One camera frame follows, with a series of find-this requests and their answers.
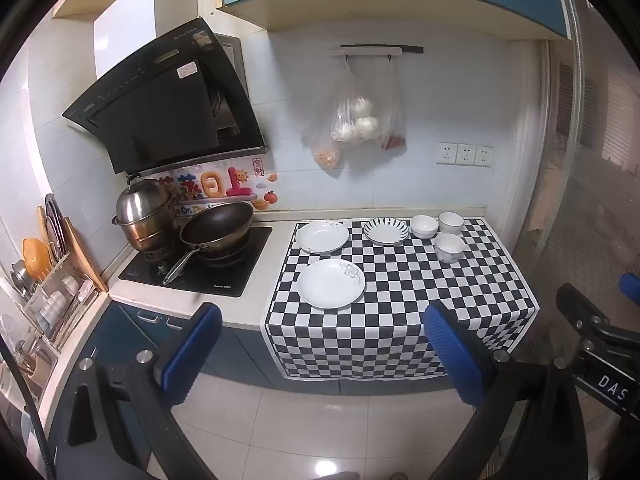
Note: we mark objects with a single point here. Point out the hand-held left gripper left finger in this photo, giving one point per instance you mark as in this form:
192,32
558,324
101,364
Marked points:
192,355

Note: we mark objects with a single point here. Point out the black striped white dish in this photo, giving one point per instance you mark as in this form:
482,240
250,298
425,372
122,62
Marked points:
386,231

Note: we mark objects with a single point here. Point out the steel steamer pot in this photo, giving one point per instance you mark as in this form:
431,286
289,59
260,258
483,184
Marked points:
145,210

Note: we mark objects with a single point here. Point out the white bowl with dark rim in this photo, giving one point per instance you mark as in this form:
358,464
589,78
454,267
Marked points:
451,223

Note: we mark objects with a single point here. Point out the glass sliding door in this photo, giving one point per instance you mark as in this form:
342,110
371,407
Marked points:
590,170

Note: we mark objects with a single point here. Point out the wooden cutting board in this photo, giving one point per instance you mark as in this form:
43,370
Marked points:
85,260

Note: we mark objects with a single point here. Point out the plain white bowl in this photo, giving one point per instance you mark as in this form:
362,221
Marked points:
424,226

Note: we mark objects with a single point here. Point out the plastic bag of orange food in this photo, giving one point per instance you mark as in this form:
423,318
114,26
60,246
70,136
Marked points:
326,152

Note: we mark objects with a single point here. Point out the white plate with twig print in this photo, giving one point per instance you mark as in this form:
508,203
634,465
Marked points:
322,237

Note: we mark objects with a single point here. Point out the metal dish rack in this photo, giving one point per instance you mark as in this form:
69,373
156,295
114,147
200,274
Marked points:
55,305

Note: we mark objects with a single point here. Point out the colourful wall stickers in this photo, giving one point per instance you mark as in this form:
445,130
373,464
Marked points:
220,185

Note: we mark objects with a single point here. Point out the white wall socket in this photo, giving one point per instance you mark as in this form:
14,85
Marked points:
446,153
465,155
483,156

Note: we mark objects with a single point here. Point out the orange plastic colander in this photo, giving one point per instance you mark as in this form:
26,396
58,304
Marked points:
36,260

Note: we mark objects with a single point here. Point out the plastic bag of white buns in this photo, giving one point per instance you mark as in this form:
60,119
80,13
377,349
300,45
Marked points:
356,117

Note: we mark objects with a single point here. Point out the blue base cabinet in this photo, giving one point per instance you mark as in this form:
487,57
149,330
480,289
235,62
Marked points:
240,355

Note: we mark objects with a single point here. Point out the white chimney cover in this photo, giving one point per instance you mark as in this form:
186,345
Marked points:
135,25

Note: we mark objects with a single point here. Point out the wall hook rail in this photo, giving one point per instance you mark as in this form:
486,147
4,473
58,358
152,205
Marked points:
375,50

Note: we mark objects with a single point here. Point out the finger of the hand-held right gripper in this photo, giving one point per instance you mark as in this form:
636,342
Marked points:
575,300
631,289

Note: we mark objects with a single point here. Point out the plastic bag of red food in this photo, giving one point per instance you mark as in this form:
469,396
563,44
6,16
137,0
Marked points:
394,137

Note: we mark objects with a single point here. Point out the white bowl with blue print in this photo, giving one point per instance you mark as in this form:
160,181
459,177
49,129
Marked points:
449,248

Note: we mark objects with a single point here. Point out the black and white checkered cloth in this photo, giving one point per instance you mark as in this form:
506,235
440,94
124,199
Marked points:
400,320

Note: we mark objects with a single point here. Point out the black frying pan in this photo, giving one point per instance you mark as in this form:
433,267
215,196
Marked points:
217,225

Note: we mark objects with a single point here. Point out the white plate with flower print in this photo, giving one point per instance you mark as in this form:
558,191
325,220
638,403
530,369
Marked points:
330,284

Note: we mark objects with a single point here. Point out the black range hood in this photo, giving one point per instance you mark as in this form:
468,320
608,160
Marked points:
165,110

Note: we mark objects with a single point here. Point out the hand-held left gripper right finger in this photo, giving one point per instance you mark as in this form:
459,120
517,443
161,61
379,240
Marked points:
452,355

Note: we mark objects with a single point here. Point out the black glass cooktop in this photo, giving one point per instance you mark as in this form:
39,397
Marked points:
235,275

